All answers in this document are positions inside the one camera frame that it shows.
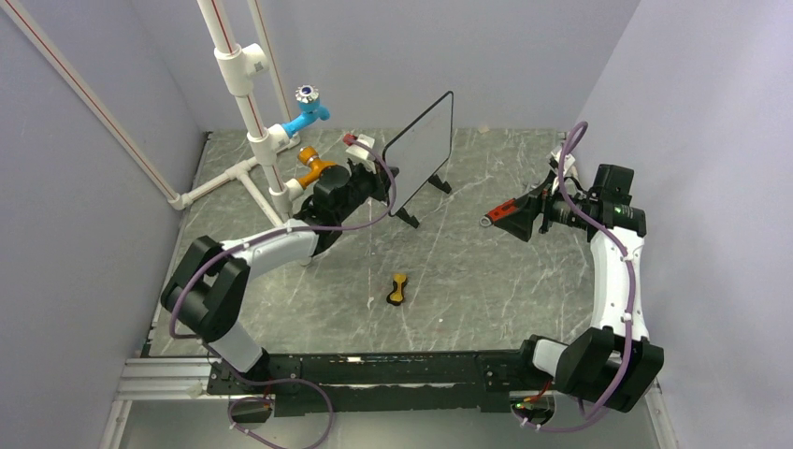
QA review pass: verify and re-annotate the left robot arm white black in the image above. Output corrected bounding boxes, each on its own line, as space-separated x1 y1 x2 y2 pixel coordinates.
160 162 400 393

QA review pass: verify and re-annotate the orange faucet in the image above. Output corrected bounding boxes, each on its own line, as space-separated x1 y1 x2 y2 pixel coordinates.
297 146 336 189

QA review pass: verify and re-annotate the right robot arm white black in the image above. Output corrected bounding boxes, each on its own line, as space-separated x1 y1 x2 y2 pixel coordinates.
481 165 664 413

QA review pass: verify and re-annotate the white PVC pipe frame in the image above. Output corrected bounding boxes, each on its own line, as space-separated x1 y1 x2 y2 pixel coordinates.
172 1 300 226

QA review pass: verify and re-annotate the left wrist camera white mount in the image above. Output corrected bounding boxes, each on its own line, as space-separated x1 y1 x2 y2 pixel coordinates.
342 133 378 173

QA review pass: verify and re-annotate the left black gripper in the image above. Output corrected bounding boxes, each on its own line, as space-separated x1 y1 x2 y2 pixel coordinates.
336 156 398 223

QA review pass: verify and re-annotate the aluminium extrusion frame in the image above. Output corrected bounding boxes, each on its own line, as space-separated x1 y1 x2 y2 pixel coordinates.
99 356 680 448

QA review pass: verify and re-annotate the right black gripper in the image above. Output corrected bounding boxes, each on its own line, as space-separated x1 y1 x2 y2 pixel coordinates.
495 170 592 241

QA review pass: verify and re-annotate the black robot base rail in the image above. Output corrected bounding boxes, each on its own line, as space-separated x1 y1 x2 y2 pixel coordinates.
208 350 556 424

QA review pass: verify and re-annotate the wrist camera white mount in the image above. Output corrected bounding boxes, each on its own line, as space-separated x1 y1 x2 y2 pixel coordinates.
342 133 378 173
548 147 579 184

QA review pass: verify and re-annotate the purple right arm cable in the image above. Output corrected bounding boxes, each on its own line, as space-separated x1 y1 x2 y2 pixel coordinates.
513 121 640 434

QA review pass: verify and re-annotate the small black-framed whiteboard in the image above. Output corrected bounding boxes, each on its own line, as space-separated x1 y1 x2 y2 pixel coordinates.
382 91 454 216

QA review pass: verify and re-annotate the black wire whiteboard stand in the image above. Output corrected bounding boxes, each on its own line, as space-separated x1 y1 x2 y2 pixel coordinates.
394 173 453 229

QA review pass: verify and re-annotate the blue faucet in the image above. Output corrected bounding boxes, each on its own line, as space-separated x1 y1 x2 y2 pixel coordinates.
281 84 330 138

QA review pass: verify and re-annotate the yellow black eraser cloth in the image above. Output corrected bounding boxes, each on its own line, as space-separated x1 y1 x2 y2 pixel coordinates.
386 273 408 306

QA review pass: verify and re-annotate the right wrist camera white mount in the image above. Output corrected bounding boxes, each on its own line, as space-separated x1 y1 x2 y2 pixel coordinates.
548 147 579 184

